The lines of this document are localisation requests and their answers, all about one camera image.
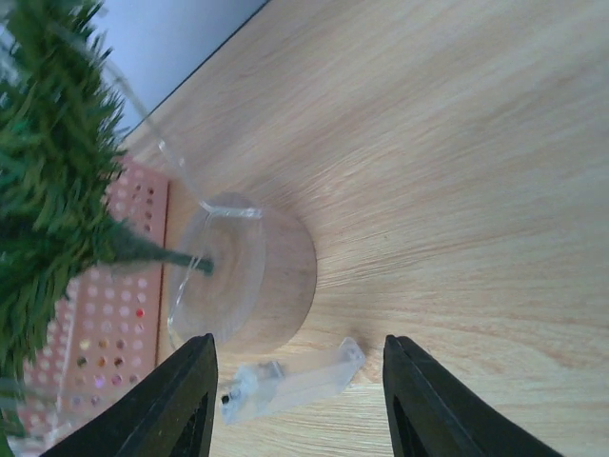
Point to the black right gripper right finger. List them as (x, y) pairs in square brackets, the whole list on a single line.
[(432, 413)]

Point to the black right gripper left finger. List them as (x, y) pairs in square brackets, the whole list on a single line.
[(169, 413)]

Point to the clear plastic battery box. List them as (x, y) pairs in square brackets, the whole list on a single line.
[(269, 387)]

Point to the pink perforated plastic basket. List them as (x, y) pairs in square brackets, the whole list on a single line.
[(102, 340)]

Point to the round wooden tree base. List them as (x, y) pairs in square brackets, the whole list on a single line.
[(287, 290)]

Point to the clear led string lights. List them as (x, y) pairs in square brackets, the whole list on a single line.
[(181, 190)]

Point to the small green christmas tree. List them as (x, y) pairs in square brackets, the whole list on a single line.
[(61, 148)]

